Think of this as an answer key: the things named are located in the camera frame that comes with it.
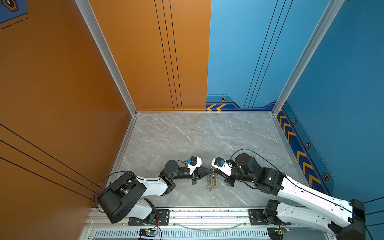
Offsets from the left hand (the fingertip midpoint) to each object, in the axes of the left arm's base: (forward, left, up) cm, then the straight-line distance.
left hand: (211, 171), depth 71 cm
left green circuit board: (-22, +30, -19) cm, 42 cm away
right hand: (0, -1, +1) cm, 1 cm away
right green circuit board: (-21, -34, -17) cm, 43 cm away
